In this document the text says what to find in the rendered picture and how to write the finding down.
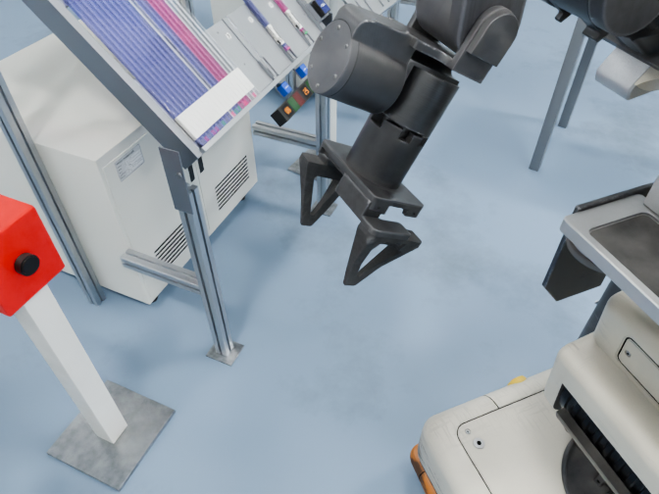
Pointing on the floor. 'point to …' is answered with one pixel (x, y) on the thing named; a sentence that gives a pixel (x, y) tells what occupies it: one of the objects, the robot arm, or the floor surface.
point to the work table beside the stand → (565, 90)
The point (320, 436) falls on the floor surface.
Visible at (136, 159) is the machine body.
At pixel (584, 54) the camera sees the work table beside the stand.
